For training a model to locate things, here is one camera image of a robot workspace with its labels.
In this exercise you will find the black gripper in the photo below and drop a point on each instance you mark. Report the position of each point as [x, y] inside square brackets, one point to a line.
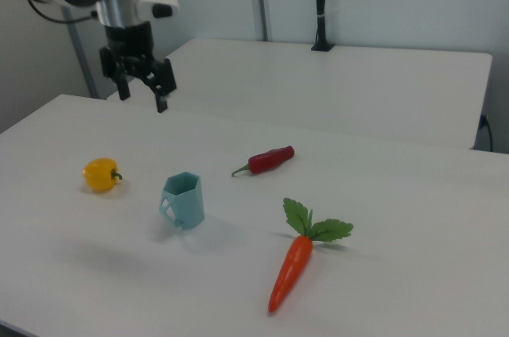
[129, 49]

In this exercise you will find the light blue hexagonal mug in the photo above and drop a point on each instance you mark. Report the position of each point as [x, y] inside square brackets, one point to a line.
[189, 206]

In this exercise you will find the yellow toy bell pepper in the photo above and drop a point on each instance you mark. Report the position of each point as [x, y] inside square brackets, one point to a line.
[99, 174]

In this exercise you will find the red toy chili pepper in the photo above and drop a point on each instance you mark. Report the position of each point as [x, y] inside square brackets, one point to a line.
[266, 160]

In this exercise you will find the black pole with base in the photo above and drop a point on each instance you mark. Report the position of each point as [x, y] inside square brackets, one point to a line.
[320, 31]

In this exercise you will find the orange toy carrot green leaves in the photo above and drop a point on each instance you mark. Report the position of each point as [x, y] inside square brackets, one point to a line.
[294, 261]

